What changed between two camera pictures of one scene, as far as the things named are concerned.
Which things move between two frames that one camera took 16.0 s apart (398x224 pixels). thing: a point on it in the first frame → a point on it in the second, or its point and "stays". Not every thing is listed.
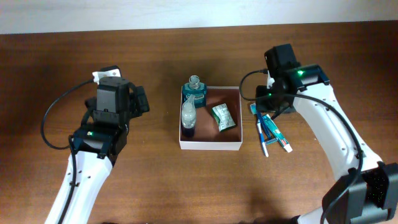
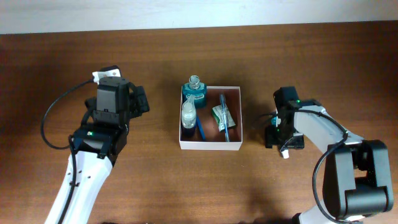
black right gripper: [265, 104] → [270, 137]
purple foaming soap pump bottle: [188, 117] stays
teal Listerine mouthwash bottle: [196, 88] stays
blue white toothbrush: [254, 110] → [222, 98]
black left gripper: [138, 100] stays
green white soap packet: [221, 114] stays
